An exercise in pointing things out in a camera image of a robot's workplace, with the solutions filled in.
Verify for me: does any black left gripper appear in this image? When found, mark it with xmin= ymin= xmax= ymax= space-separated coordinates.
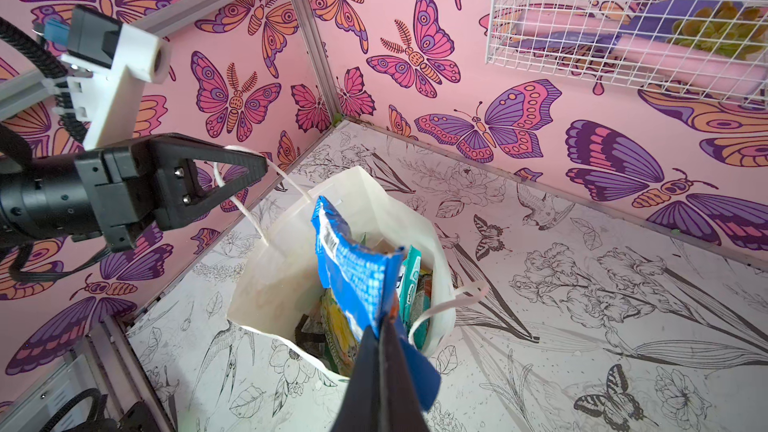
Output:
xmin=1 ymin=134 xmax=268 ymax=252

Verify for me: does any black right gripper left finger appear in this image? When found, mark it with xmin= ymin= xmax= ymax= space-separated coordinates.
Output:
xmin=331 ymin=327 xmax=380 ymax=432

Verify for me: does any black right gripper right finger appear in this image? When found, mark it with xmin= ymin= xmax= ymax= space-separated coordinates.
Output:
xmin=379 ymin=319 xmax=429 ymax=432

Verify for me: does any green Fox's spring tea bag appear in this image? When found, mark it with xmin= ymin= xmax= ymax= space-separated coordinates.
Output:
xmin=320 ymin=288 xmax=359 ymax=377

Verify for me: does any blue snack packet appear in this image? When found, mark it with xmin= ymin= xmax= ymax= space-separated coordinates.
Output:
xmin=312 ymin=196 xmax=440 ymax=412

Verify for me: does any white paper bag with flower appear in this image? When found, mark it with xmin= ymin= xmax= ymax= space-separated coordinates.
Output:
xmin=227 ymin=166 xmax=489 ymax=382

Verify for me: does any teal Fox's fruits bag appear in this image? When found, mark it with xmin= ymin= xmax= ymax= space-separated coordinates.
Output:
xmin=397 ymin=246 xmax=433 ymax=333

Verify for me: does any white wire basket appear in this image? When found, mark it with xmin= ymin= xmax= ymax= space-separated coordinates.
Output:
xmin=485 ymin=0 xmax=767 ymax=107

